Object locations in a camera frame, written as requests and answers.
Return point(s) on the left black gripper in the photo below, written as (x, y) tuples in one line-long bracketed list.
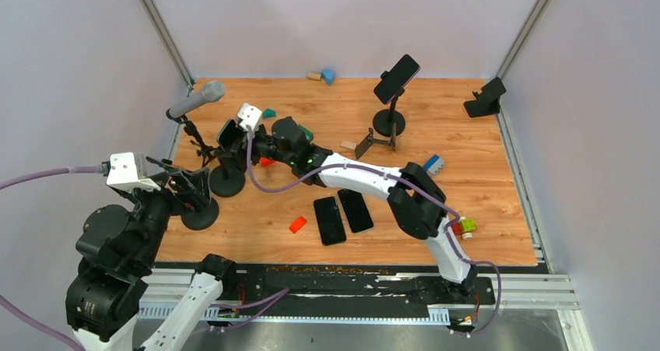
[(197, 191)]

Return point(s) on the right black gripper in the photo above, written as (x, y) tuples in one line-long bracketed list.
[(240, 157)]

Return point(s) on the black stand of phone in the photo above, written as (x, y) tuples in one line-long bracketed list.
[(228, 178)]

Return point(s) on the black phone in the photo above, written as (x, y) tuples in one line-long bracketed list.
[(330, 225), (230, 133), (356, 211)]

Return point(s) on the black desk phone stand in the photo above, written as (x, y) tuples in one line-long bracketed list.
[(487, 101)]

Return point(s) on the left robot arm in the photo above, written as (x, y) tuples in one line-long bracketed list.
[(119, 246)]

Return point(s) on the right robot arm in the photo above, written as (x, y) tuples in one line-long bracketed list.
[(417, 203)]

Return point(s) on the black microphone tripod stand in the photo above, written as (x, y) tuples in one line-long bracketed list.
[(207, 153)]

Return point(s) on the black round pole stand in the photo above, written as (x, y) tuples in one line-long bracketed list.
[(385, 120)]

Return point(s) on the purple-edged phone on pole stand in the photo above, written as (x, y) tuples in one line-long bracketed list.
[(396, 79)]

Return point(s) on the red wooden block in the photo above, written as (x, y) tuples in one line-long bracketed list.
[(265, 162)]

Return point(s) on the teal triangular block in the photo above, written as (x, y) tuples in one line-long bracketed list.
[(269, 113)]

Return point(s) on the blue green lego brick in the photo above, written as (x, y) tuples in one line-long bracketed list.
[(307, 133)]

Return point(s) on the grey microphone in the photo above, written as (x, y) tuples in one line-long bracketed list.
[(210, 92)]

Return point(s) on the tan wooden cylinder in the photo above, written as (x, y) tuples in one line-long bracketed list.
[(314, 75)]

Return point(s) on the orange red block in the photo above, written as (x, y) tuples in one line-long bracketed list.
[(297, 224)]

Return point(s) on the beige wooden block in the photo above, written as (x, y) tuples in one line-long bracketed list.
[(348, 145)]

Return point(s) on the blue triangular block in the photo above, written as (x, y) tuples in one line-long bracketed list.
[(328, 76)]

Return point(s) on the blue grey lego brick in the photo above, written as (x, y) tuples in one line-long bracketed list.
[(433, 165)]

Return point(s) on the red lego toy car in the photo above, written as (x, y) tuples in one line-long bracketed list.
[(464, 228)]

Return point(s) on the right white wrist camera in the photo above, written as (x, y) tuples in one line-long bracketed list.
[(249, 117)]

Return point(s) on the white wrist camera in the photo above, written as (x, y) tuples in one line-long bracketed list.
[(249, 117), (128, 172)]

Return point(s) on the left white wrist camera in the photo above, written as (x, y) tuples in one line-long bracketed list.
[(128, 172)]

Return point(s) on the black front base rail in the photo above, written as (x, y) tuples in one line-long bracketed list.
[(351, 291)]

